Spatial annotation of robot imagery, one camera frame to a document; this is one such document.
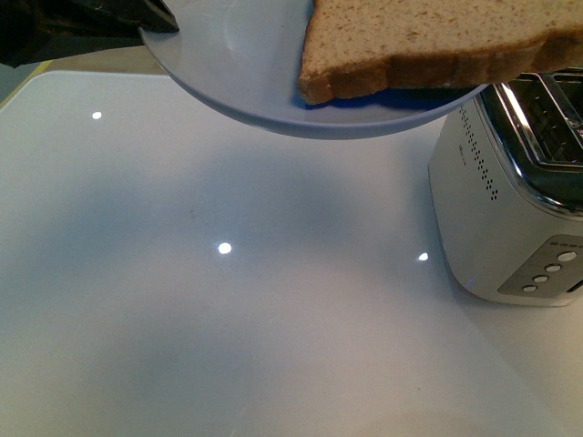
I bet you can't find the brown bread slice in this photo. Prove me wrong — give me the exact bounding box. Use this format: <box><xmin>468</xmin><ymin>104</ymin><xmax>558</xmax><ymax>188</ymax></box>
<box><xmin>298</xmin><ymin>1</ymin><xmax>582</xmax><ymax>105</ymax></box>

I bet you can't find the white chrome two-slot toaster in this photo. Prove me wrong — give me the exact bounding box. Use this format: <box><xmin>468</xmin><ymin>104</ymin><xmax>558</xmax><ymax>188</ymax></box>
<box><xmin>428</xmin><ymin>67</ymin><xmax>582</xmax><ymax>307</ymax></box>

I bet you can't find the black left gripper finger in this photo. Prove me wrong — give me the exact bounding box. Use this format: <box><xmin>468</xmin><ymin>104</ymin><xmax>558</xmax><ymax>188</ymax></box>
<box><xmin>1</xmin><ymin>0</ymin><xmax>179</xmax><ymax>67</ymax></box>

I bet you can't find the white round plate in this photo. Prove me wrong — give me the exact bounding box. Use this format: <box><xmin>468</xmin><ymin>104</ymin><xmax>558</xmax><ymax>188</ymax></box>
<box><xmin>140</xmin><ymin>1</ymin><xmax>483</xmax><ymax>139</ymax></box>

